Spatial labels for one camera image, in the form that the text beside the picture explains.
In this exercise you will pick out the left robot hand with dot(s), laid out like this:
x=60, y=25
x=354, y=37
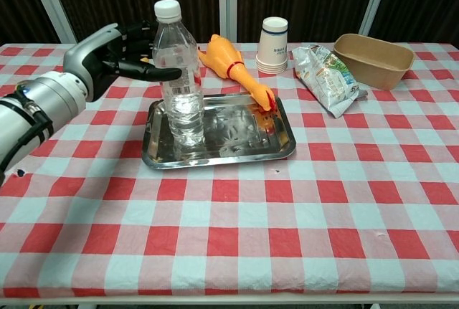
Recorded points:
x=97, y=58

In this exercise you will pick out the transparent plastic water bottle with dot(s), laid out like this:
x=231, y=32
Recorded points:
x=181, y=101

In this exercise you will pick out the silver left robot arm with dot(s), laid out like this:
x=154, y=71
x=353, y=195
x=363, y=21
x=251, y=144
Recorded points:
x=54, y=94

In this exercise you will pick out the rectangular metal tray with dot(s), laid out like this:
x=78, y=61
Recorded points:
x=244, y=137

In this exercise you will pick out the orange rubber chicken toy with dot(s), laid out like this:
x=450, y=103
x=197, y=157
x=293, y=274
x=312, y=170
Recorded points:
x=229, y=58

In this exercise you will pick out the white paper cup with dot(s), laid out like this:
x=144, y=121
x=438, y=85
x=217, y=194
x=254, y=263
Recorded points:
x=272, y=71
x=272, y=67
x=273, y=42
x=272, y=64

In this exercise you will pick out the red white checked tablecloth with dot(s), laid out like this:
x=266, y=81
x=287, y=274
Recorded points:
x=229, y=216

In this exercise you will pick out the crumpled silver snack bag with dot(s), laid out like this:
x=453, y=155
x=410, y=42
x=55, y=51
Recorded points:
x=328, y=79

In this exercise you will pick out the brown paper food box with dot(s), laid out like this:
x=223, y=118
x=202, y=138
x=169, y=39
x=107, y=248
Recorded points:
x=373, y=69

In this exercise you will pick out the white slanted frame post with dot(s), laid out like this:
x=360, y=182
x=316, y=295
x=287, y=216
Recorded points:
x=374, y=0
x=54, y=4

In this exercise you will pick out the white upright frame post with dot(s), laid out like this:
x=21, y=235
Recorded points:
x=228, y=0

